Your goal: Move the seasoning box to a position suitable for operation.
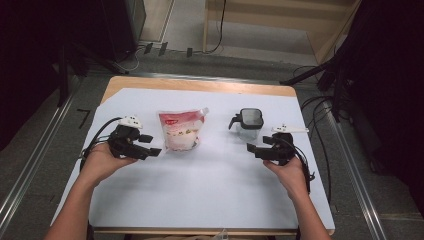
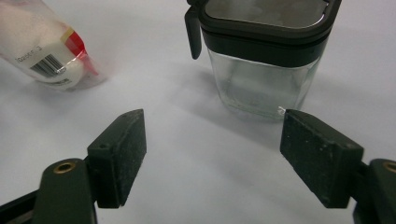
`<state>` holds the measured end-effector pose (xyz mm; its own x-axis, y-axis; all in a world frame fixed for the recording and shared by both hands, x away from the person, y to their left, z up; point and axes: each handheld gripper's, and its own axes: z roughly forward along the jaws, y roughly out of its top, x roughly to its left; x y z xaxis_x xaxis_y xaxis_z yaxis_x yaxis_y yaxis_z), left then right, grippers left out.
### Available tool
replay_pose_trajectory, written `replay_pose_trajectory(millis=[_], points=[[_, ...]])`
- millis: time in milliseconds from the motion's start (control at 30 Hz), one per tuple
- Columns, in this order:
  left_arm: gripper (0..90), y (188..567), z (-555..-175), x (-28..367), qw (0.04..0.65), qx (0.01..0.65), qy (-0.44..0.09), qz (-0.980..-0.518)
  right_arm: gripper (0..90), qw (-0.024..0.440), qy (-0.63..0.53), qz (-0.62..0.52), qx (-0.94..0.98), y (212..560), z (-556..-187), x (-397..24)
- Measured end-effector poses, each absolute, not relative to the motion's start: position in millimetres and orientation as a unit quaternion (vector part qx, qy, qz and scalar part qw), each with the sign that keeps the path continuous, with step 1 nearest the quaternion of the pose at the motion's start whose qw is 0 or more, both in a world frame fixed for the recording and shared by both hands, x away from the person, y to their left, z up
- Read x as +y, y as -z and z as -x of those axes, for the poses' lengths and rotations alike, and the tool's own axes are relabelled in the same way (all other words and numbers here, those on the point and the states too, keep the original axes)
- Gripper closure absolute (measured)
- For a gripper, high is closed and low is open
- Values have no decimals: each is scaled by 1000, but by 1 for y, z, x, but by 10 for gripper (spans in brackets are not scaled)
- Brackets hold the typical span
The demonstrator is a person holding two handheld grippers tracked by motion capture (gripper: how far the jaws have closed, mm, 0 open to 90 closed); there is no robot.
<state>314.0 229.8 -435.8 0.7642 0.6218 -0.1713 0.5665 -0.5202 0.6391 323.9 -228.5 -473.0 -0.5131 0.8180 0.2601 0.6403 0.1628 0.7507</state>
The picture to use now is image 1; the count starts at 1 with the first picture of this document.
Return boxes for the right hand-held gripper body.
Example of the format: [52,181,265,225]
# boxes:
[255,124,310,167]

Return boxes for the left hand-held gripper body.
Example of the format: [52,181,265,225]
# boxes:
[107,115,150,161]

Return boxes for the red and white pouch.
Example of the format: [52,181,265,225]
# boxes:
[157,107,210,153]

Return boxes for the person's right hand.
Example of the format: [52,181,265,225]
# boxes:
[262,155,310,202]

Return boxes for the person's left hand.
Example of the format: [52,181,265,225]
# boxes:
[79,143,139,188]

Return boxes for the wooden table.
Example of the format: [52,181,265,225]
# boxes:
[93,75,336,237]

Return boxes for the black tripod stand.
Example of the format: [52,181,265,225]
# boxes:
[279,49,352,123]

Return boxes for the black stand with legs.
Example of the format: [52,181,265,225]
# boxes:
[57,42,130,108]

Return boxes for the black cabinet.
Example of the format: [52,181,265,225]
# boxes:
[99,0,147,63]

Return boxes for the right hand-held gripper cable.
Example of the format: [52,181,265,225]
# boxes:
[282,137,316,195]

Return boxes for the bundle of black floor cables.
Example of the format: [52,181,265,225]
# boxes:
[292,64,335,205]

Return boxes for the white floor cable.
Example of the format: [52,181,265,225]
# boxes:
[123,45,145,72]

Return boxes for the metal floor rail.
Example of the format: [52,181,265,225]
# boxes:
[323,99,388,240]
[0,75,84,232]
[89,71,282,85]

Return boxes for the light wooden frame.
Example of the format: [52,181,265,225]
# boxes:
[202,0,363,65]

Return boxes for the hanging black cable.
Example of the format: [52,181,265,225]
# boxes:
[199,0,228,55]

